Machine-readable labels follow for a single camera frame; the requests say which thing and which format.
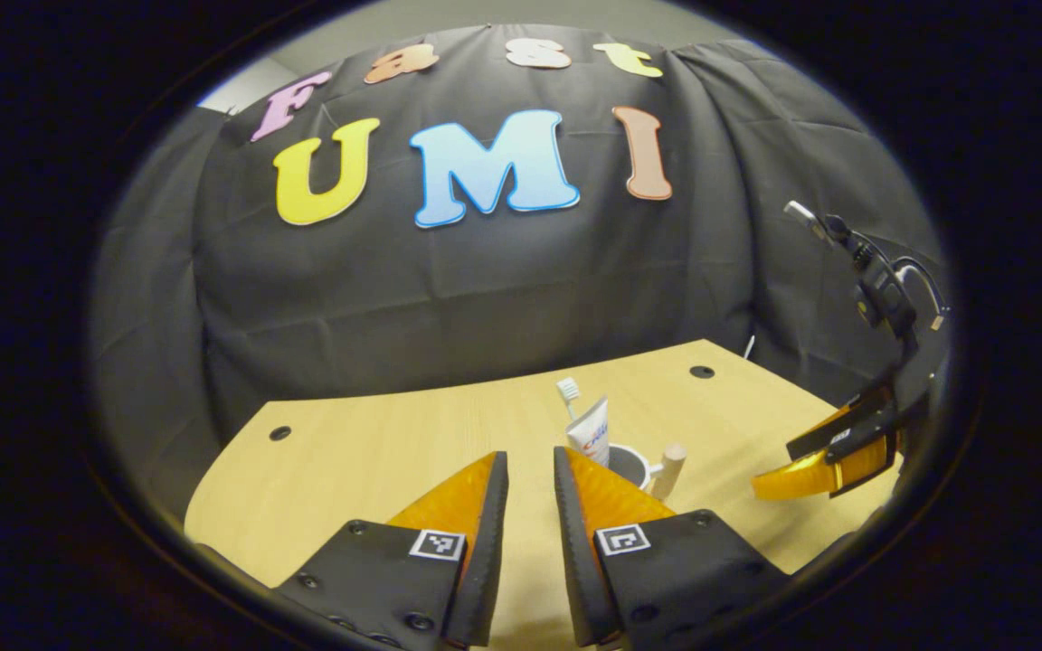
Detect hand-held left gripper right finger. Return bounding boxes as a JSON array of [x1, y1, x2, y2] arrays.
[[554, 446, 793, 647]]

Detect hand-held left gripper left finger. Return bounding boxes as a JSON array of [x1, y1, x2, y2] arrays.
[[272, 450, 510, 650]]

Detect white toothpaste tube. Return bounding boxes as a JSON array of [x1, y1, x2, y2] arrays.
[[566, 395, 611, 467]]

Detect white cup with wooden handle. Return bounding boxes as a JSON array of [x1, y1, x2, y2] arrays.
[[607, 441, 689, 503]]

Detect light wooden desktop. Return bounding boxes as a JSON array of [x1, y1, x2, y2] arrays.
[[185, 339, 902, 650]]

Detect black backdrop cloth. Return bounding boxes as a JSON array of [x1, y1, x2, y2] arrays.
[[91, 25, 952, 543]]

